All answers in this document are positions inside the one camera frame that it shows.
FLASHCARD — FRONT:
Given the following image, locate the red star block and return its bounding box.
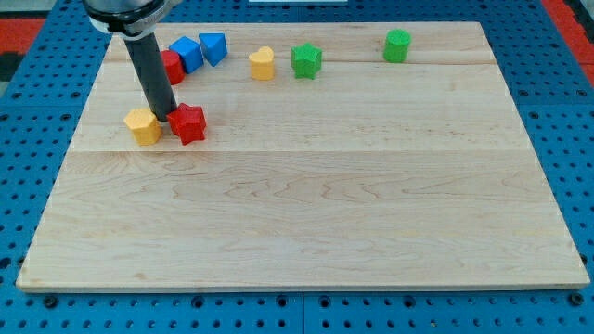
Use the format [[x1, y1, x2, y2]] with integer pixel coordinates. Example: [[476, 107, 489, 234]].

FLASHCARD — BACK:
[[166, 103, 207, 145]]

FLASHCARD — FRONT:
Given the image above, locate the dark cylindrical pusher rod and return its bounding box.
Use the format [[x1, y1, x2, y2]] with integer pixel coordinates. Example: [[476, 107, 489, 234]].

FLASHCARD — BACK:
[[124, 33, 177, 122]]

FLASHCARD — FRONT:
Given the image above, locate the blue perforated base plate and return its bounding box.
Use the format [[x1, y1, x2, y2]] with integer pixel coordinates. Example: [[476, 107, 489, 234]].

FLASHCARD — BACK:
[[1, 1, 593, 333]]

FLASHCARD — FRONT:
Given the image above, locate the red cylinder block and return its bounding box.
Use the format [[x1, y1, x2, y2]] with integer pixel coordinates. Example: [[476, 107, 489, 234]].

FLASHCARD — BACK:
[[161, 50, 186, 85]]

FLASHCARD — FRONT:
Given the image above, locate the light wooden board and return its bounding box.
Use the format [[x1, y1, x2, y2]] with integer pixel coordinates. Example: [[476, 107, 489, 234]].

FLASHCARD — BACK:
[[17, 21, 589, 293]]

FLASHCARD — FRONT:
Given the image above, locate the blue triangular block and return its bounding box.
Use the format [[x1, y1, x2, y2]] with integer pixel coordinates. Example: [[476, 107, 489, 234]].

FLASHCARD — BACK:
[[199, 32, 228, 67]]

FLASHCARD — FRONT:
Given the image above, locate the yellow pentagon block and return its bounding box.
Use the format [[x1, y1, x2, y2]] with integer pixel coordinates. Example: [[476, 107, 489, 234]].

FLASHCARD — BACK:
[[123, 108, 162, 146]]

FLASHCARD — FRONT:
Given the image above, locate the green star block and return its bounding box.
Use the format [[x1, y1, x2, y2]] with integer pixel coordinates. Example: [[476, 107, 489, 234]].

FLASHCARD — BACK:
[[291, 43, 323, 80]]

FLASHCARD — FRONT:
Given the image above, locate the yellow heart block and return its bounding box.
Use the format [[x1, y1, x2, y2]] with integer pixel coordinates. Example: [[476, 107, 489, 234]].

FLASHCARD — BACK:
[[249, 46, 275, 81]]

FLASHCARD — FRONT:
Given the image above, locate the green cylinder block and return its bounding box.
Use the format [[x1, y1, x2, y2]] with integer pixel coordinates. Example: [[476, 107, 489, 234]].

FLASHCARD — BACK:
[[383, 29, 412, 63]]

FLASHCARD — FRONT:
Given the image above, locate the blue cube block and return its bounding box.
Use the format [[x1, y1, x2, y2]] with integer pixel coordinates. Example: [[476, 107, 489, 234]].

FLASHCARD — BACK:
[[169, 36, 204, 74]]

